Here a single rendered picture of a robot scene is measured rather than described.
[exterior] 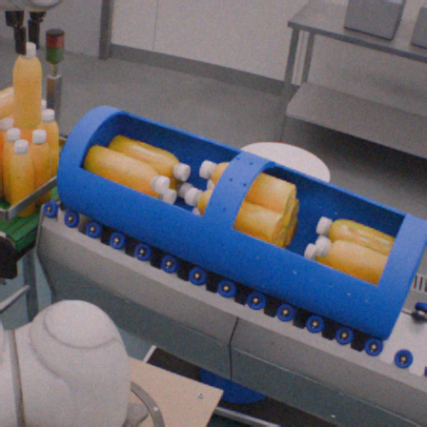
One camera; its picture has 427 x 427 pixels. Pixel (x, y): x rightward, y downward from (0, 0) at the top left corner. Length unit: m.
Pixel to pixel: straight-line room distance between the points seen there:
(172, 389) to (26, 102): 0.79
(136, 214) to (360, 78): 3.45
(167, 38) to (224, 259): 3.80
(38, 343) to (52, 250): 0.85
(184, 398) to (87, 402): 0.29
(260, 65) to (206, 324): 3.52
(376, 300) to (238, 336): 0.38
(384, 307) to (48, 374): 0.72
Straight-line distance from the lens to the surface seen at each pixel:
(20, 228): 1.81
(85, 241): 1.72
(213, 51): 5.03
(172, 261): 1.59
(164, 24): 5.13
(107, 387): 0.99
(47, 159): 1.83
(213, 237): 1.44
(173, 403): 1.23
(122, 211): 1.55
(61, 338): 0.95
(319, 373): 1.55
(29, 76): 1.60
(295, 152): 1.99
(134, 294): 1.68
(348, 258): 1.41
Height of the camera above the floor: 1.95
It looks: 34 degrees down
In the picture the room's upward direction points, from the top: 8 degrees clockwise
